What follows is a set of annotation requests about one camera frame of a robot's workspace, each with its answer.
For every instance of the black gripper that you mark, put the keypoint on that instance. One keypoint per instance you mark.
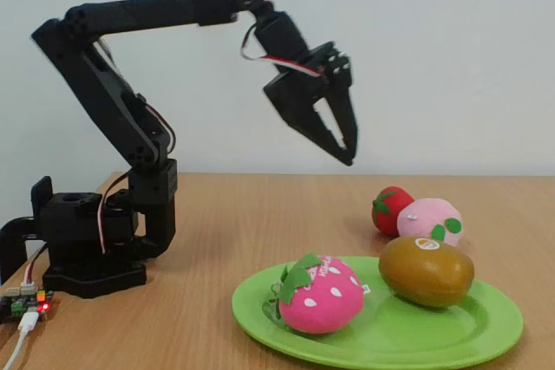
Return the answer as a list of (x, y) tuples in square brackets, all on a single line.
[(291, 94)]

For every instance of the brown kiwi with sticker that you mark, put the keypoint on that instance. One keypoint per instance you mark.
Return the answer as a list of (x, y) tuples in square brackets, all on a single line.
[(427, 272)]

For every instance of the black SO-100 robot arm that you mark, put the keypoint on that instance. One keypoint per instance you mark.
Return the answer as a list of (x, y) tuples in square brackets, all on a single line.
[(108, 97)]

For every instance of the green oval plate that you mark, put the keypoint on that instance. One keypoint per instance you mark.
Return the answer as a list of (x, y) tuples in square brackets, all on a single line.
[(390, 331)]

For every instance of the red tomato plush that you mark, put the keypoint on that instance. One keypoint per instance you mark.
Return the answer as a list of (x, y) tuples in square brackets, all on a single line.
[(388, 209)]

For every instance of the pink peach plush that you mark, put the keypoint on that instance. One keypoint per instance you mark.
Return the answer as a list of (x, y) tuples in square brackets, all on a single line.
[(427, 218)]

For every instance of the pink strawberry plush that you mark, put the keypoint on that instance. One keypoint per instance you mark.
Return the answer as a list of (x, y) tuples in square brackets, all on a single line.
[(321, 300)]

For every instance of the black table clamp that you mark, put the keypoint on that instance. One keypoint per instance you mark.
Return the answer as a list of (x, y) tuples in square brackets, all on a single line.
[(13, 240)]

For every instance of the motor control board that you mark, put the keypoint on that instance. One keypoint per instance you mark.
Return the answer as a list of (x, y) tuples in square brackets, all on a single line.
[(21, 303)]

